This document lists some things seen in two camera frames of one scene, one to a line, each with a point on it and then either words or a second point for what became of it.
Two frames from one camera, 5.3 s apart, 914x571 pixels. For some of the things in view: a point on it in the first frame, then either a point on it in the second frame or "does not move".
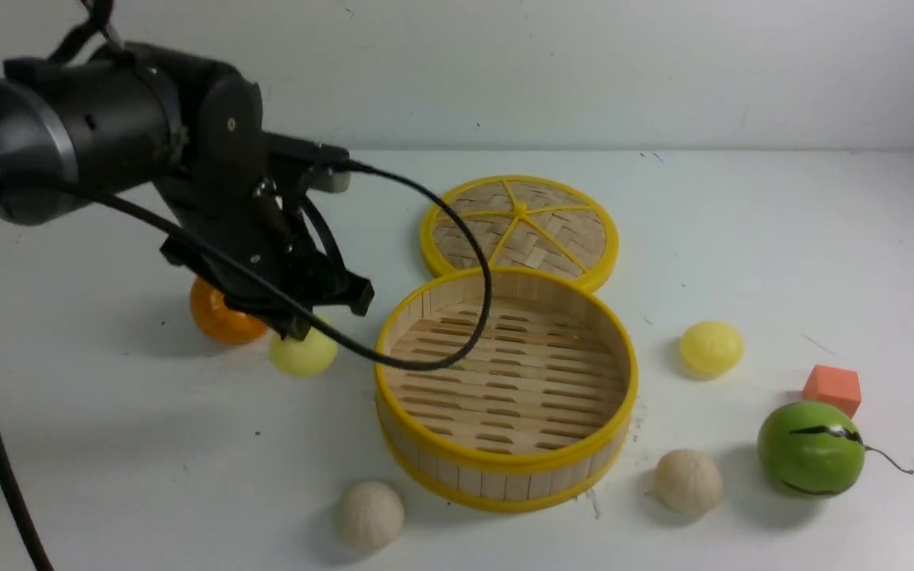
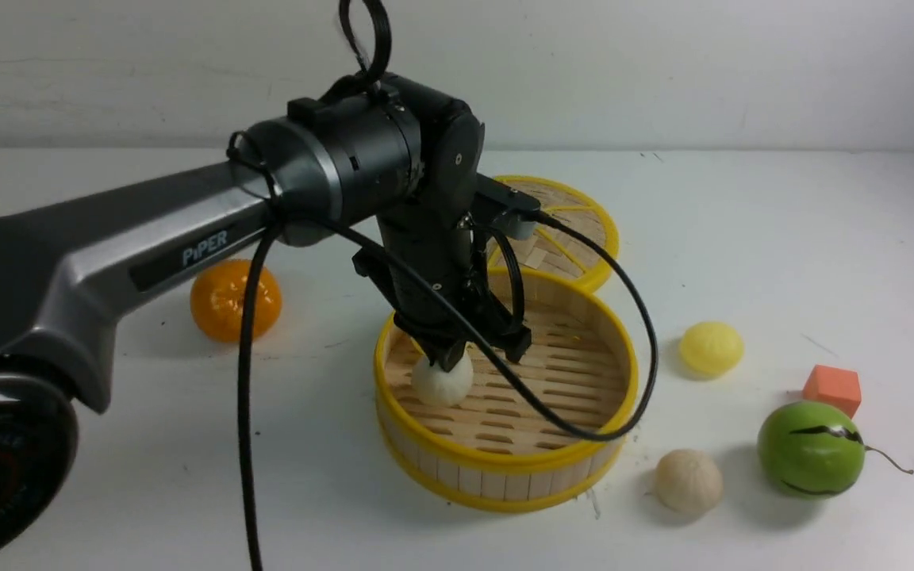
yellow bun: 711,348 does not move
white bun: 688,480 does not move
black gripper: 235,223 → 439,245
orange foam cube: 838,386 does not move
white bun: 371,513 → 434,385
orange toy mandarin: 218,320 does not move
